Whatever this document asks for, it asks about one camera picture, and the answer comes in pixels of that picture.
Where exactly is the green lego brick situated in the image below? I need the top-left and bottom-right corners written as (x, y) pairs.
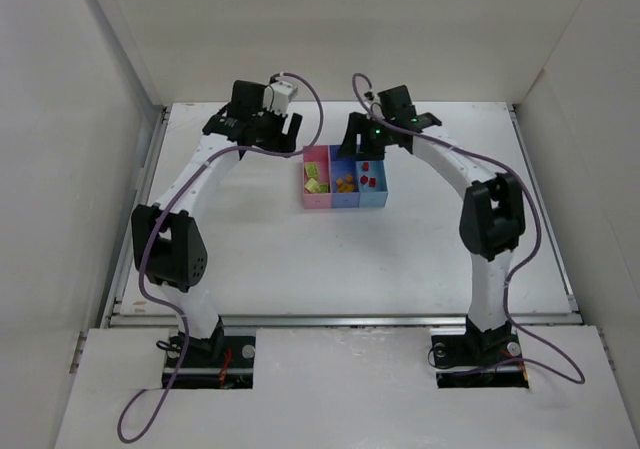
top-left (305, 178), bottom-right (322, 193)
top-left (304, 163), bottom-right (319, 178)

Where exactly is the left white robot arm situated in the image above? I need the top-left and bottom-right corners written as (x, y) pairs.
top-left (131, 78), bottom-right (302, 359)

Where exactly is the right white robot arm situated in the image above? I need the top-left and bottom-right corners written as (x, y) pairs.
top-left (339, 85), bottom-right (526, 370)

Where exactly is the pink container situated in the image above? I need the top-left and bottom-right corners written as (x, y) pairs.
top-left (302, 145), bottom-right (332, 210)

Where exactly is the dark blue container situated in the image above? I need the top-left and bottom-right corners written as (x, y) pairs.
top-left (329, 145), bottom-right (360, 209)

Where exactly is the light blue container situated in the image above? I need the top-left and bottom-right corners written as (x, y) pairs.
top-left (356, 160), bottom-right (389, 208)

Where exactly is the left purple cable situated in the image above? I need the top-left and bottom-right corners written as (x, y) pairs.
top-left (117, 71), bottom-right (325, 443)

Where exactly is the purple cable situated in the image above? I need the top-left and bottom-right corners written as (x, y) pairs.
top-left (352, 72), bottom-right (587, 386)
top-left (117, 71), bottom-right (325, 443)

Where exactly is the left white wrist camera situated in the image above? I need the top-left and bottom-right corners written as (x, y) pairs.
top-left (263, 80), bottom-right (298, 117)

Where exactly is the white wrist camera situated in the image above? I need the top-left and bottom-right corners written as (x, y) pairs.
top-left (364, 91), bottom-right (381, 106)
top-left (263, 80), bottom-right (298, 117)

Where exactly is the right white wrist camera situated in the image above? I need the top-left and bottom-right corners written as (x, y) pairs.
top-left (364, 91), bottom-right (381, 106)

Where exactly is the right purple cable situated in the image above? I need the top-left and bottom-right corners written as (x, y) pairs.
top-left (352, 72), bottom-right (587, 386)

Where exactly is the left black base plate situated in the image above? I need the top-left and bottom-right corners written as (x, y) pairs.
top-left (171, 335), bottom-right (256, 390)

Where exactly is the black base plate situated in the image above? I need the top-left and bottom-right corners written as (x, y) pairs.
top-left (171, 335), bottom-right (256, 390)
top-left (428, 333), bottom-right (529, 389)

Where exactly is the aluminium front rail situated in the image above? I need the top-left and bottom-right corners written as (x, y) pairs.
top-left (106, 312), bottom-right (583, 328)

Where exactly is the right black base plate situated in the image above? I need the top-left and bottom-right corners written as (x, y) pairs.
top-left (428, 333), bottom-right (529, 389)

